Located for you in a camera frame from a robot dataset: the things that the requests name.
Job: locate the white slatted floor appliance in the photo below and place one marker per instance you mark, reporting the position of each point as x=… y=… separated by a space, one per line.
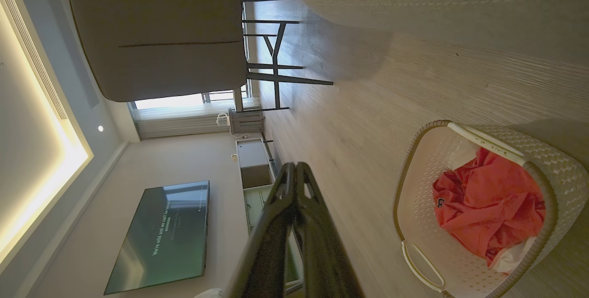
x=246 y=121

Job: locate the red sports shirt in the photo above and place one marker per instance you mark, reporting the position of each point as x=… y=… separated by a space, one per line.
x=487 y=206

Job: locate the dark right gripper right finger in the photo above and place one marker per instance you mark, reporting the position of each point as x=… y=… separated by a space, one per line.
x=322 y=252

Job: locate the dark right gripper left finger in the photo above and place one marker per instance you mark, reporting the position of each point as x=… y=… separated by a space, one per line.
x=269 y=243

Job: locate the white plug adapter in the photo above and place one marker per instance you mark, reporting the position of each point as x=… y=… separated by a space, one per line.
x=222 y=119

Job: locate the grey and white television cabinet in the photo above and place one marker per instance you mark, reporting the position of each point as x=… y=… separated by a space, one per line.
x=253 y=164

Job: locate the wall-mounted flat screen television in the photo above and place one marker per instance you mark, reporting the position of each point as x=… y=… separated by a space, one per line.
x=161 y=236

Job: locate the white woven plastic laundry basket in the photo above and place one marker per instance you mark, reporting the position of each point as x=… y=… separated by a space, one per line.
x=421 y=197

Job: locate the white garment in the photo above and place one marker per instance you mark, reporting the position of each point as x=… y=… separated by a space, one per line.
x=513 y=256

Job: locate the white sheer curtain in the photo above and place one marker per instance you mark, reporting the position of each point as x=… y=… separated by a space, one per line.
x=184 y=121

